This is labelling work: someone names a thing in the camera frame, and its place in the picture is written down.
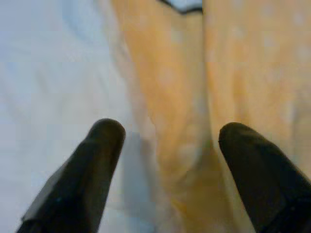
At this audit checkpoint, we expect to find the yellow cartoon print blanket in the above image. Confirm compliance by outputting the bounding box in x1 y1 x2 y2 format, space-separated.
104 0 311 233

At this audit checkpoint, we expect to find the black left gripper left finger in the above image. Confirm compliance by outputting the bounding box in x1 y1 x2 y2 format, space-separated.
17 118 126 233

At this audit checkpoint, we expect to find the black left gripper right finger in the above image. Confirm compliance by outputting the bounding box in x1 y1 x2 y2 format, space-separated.
218 122 311 233

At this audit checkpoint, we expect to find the white bed mattress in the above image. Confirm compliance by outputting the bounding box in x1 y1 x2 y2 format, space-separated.
0 0 171 233

